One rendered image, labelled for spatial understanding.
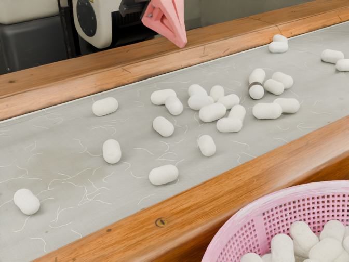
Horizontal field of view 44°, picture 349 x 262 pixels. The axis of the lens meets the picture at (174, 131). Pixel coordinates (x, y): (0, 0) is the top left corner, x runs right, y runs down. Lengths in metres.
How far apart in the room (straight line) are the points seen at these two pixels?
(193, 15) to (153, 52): 2.54
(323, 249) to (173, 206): 0.13
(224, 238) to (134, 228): 0.07
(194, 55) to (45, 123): 0.30
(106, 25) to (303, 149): 0.78
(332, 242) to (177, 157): 0.19
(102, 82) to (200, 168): 0.27
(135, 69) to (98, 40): 0.48
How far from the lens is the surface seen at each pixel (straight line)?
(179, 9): 0.64
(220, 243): 0.34
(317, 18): 1.00
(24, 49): 1.38
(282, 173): 0.43
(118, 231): 0.36
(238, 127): 0.53
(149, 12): 0.66
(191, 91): 0.61
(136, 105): 0.62
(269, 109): 0.56
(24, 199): 0.43
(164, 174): 0.44
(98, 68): 0.70
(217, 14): 3.19
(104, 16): 1.14
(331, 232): 0.40
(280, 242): 0.38
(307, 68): 0.76
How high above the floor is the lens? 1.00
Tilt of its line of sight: 29 degrees down
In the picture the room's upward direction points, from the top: 2 degrees counter-clockwise
